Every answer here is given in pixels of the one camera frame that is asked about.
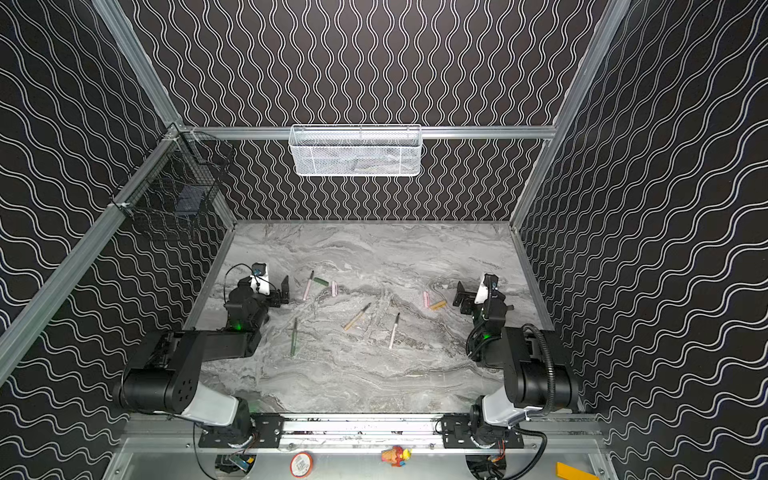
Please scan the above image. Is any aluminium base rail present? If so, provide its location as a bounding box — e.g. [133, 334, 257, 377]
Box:
[119, 411, 601, 452]

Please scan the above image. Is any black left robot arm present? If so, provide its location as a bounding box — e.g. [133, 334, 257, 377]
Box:
[114, 275, 290, 448]

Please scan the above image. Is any green pen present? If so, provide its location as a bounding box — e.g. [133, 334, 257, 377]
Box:
[290, 318, 299, 358]

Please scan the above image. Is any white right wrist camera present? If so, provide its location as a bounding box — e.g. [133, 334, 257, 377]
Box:
[474, 273, 498, 304]

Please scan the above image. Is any thin pink pen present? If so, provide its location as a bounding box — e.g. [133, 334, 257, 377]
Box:
[388, 312, 401, 350]

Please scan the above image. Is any yellow block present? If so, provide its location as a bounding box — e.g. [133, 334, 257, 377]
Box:
[555, 462, 599, 480]

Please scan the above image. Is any black wire mesh basket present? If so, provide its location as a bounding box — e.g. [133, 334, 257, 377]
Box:
[116, 131, 235, 244]

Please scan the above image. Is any red white tape roll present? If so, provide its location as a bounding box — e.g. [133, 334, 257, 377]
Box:
[289, 452, 314, 479]

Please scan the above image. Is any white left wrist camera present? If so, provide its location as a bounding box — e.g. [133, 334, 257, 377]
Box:
[250, 262, 272, 296]

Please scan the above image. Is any small red yellow toy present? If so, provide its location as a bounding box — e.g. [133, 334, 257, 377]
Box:
[380, 446, 412, 468]

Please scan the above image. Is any white wire mesh basket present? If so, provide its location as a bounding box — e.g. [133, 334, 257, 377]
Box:
[288, 124, 424, 177]

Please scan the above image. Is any tan fountain pen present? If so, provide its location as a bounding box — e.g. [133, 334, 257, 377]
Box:
[343, 302, 372, 331]

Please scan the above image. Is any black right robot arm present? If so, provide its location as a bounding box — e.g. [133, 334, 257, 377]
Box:
[453, 274, 579, 448]

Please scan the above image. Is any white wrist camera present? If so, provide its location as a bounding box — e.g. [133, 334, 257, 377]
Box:
[474, 273, 498, 304]
[250, 262, 272, 296]

